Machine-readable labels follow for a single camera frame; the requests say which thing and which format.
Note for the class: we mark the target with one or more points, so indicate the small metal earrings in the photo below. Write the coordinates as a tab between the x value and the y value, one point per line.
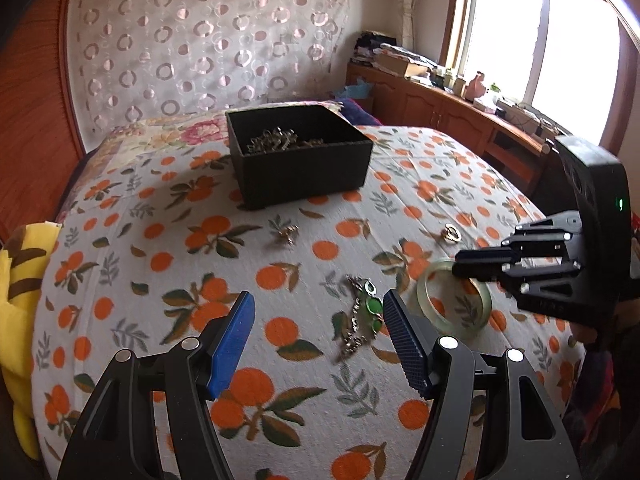
286	235

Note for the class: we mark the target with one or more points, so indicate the pile of folded clothes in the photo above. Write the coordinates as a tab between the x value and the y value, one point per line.
372	47

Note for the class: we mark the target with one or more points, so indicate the yellow plush toy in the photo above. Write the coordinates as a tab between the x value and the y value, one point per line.
20	310

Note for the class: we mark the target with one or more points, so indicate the flat cardboard box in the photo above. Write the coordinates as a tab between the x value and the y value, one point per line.
402	64

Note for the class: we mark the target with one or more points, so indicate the floral bed quilt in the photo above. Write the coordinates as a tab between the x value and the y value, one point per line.
150	135

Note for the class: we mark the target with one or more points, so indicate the black square box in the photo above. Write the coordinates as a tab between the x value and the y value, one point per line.
300	165

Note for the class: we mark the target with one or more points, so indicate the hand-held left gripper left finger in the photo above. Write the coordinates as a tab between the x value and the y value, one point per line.
230	345

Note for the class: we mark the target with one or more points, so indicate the wooden slatted wardrobe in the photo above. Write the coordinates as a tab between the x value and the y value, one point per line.
35	110

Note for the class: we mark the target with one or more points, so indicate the orange fruit print cloth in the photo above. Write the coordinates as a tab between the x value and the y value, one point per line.
280	285

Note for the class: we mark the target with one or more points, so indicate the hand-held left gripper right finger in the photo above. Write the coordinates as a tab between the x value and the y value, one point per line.
407	345

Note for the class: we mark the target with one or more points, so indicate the dark blue blanket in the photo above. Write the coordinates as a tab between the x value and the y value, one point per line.
360	110

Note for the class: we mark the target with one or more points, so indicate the circle pattern wall cloth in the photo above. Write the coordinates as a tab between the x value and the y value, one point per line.
200	40

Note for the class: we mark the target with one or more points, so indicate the pink figurine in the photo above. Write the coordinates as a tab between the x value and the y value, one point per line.
476	85

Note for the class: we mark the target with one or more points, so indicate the light blue plastic bag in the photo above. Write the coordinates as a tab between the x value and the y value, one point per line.
355	91

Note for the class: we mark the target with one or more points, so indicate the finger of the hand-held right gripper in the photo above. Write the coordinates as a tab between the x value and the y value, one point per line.
542	237
555	292

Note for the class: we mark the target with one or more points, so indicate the pale window curtain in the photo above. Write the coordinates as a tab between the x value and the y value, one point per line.
406	5

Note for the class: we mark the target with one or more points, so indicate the long wooden cabinet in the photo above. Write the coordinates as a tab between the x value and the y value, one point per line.
440	110

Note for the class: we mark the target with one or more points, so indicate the wooden frame window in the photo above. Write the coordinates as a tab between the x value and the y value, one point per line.
525	35

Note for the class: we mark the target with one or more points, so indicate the pale green jade bangle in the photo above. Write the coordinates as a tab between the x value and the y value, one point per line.
435	316

